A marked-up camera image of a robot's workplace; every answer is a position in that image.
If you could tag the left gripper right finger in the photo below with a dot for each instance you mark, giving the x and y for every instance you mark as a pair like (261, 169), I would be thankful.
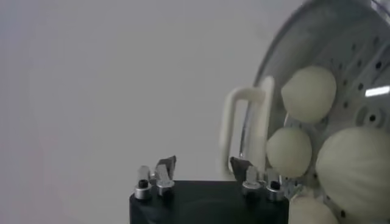
(251, 185)

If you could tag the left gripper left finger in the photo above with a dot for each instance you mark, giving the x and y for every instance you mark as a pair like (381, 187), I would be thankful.
(164, 184)

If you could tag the white steamed baozi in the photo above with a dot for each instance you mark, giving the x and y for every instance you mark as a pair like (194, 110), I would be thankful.
(353, 170)
(309, 94)
(310, 211)
(289, 152)

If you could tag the perforated steel steamer basket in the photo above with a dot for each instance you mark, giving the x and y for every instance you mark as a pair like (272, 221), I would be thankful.
(359, 39)

